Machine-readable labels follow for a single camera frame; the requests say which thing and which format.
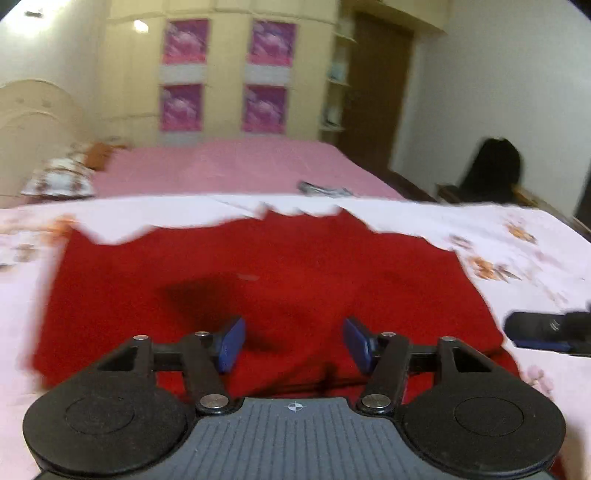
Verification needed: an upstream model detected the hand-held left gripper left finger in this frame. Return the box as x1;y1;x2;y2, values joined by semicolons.
97;316;247;414

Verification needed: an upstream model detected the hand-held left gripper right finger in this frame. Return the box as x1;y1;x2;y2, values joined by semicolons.
342;316;498;414

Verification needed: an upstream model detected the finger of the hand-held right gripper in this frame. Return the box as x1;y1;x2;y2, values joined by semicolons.
503;311;571;350

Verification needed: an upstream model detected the red knit garment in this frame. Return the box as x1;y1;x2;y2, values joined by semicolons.
31;207;520;403

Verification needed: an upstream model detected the white floral bedsheet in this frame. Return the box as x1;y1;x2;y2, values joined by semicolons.
0;193;591;480

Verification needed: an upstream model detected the dark patterned cloth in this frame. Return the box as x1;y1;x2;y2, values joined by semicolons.
297;181;356;198

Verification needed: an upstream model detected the black bag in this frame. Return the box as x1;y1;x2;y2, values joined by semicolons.
455;137;523;204

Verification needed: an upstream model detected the pink bedsheet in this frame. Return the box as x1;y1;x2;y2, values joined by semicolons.
91;138;408;202

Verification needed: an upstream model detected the orange pillow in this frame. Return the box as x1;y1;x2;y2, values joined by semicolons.
86;142;128;171

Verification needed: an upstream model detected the white floral pillow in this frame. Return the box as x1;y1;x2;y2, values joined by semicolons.
21;157;96;199

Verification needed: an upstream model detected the brown wooden door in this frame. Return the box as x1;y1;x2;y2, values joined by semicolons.
342;11;414;172

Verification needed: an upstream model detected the cream open shelf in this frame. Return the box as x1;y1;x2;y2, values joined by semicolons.
320;14;357;136

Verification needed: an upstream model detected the cream wardrobe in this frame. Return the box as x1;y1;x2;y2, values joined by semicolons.
104;0;343;145

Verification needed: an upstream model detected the cream arched headboard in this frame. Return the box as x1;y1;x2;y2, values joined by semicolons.
0;79;88;209

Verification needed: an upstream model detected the purple wall poster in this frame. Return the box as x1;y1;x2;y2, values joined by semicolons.
249;20;297;68
163;19;209;65
159;84;204;133
242;85;288;136

